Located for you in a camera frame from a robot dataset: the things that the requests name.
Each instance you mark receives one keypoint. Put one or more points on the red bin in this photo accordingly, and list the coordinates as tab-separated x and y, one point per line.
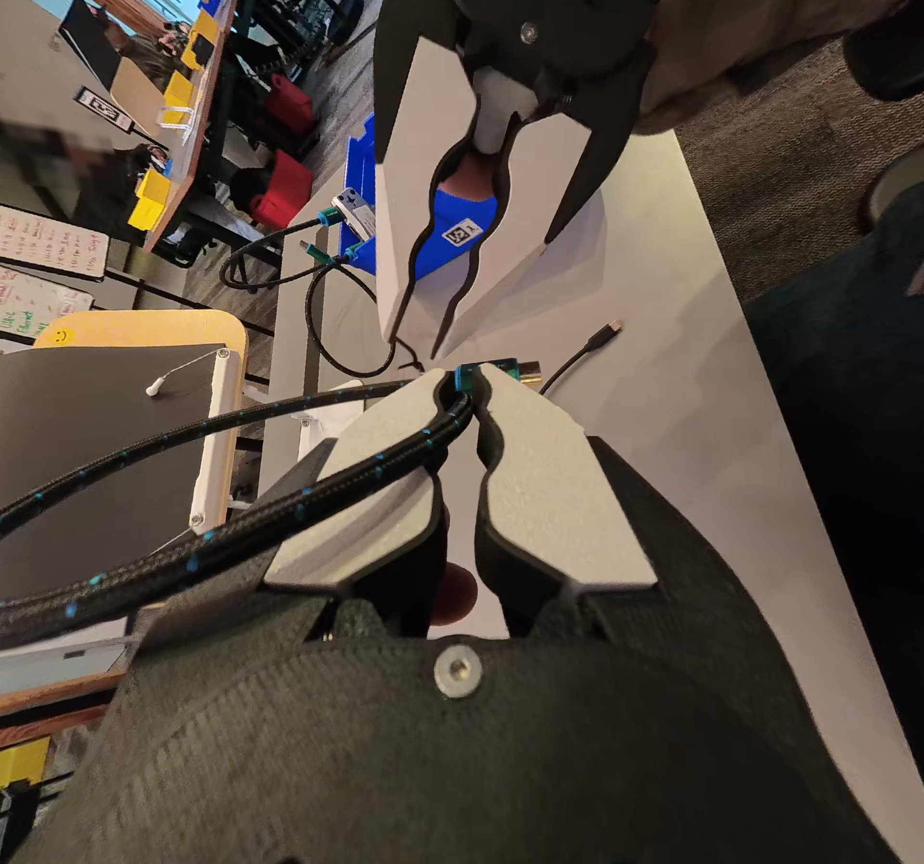
286	189
289	104

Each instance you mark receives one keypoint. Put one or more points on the whiteboard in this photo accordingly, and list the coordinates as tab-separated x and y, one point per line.
51	241
44	304

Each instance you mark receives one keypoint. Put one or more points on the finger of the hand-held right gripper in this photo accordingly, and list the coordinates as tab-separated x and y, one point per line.
419	143
537	186

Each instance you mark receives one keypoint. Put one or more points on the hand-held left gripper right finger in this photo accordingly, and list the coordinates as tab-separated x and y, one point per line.
563	518

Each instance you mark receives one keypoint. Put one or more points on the black tilted board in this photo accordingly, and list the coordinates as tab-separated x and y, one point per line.
101	460

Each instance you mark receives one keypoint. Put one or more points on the small yellow bin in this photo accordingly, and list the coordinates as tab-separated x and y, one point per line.
150	197

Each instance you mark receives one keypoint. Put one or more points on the white bar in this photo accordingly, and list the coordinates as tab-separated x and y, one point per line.
214	438

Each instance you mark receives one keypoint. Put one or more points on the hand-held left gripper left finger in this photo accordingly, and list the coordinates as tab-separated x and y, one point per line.
361	518

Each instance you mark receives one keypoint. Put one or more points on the long wooden desk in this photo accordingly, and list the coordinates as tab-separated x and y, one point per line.
217	85

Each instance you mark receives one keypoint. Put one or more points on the person's right forearm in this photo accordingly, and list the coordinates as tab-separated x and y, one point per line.
780	13

